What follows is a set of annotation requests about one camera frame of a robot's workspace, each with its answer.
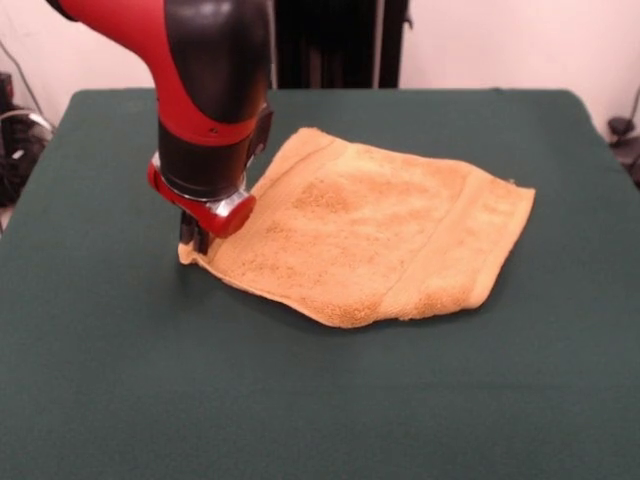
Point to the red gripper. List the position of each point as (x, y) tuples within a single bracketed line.
[(230, 217)]

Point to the tan terry cloth towel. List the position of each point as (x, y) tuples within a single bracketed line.
[(375, 235)]

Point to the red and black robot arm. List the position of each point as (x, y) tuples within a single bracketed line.
[(210, 75)]

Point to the dark green table cloth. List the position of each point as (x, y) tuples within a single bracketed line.
[(150, 375)]

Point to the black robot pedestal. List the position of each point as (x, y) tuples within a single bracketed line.
[(340, 45)]

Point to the grey pedestal leg round foot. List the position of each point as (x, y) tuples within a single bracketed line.
[(621, 125)]

